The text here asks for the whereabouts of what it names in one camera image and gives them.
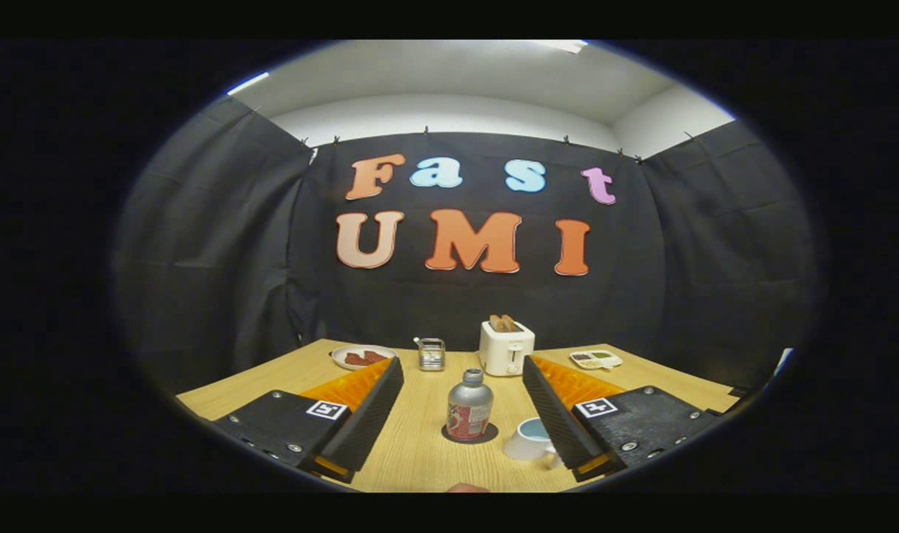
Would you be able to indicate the white cup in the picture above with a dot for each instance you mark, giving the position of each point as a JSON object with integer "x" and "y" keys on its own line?
{"x": 523, "y": 446}

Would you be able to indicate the white compartment sauce tray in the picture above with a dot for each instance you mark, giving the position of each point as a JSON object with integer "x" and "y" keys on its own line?
{"x": 596, "y": 360}

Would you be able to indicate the white toaster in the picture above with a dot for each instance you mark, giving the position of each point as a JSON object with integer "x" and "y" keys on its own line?
{"x": 505, "y": 352}

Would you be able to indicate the dark brown round coaster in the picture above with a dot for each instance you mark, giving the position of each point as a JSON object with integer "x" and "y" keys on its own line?
{"x": 448, "y": 435}

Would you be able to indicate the wooden table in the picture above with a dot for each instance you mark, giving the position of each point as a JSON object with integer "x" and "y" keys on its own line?
{"x": 420, "y": 459}

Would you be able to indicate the red meat slices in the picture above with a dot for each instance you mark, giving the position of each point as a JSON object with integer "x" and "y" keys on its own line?
{"x": 364, "y": 359}

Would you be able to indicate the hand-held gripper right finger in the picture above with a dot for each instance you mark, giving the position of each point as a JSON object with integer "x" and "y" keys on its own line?
{"x": 552, "y": 418}

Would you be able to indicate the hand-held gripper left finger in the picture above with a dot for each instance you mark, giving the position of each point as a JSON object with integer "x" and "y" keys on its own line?
{"x": 372, "y": 422}

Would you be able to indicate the silver juice bottle pink label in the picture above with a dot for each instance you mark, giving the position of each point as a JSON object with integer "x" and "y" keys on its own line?
{"x": 469, "y": 407}

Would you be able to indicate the white round plate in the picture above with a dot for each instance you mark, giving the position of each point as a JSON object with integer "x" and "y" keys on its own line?
{"x": 338, "y": 357}

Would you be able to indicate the brown toast slice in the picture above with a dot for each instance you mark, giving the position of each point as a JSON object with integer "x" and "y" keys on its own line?
{"x": 497, "y": 323}
{"x": 510, "y": 323}

